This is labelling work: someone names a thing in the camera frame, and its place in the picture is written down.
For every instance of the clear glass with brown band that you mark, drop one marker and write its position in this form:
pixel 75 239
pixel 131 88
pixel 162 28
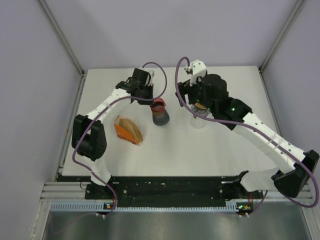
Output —
pixel 197 123

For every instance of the grey slotted cable duct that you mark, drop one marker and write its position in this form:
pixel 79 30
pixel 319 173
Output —
pixel 69 206

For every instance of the aluminium front rail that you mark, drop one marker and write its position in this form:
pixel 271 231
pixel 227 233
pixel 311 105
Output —
pixel 67 191

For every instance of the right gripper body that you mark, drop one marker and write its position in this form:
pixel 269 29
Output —
pixel 196 96

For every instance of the brown paper coffee filter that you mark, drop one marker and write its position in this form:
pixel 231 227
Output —
pixel 200 106

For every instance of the left aluminium corner post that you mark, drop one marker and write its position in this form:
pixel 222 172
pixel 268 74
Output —
pixel 61 36

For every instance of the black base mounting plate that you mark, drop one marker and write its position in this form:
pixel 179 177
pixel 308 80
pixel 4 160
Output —
pixel 171 191

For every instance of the right aluminium corner post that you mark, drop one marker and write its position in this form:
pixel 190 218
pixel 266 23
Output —
pixel 299 4

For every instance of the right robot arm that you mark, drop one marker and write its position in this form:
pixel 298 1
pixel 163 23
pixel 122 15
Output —
pixel 294 166

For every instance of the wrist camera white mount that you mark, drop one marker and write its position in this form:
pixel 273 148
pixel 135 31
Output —
pixel 196 69
pixel 151 75

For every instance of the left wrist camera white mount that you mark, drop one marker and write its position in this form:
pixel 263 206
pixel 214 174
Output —
pixel 151 75

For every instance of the stack of brown filters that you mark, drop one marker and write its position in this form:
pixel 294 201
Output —
pixel 132 128

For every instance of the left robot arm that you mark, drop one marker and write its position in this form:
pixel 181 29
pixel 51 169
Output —
pixel 89 140

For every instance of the aluminium corner post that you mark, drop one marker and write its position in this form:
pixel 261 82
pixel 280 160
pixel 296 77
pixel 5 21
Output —
pixel 61 36
pixel 299 4

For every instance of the dark grey plastic dripper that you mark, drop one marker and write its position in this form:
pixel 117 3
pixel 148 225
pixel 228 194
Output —
pixel 202 112

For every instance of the red lidded coffee carafe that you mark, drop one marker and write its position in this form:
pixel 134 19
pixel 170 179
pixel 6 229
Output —
pixel 160 116

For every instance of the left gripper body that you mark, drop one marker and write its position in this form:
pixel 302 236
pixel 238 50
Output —
pixel 147 91

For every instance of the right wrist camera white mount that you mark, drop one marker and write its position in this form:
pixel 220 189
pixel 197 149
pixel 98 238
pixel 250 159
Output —
pixel 196 69

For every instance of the orange coffee filter box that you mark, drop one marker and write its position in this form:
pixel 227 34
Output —
pixel 122 133

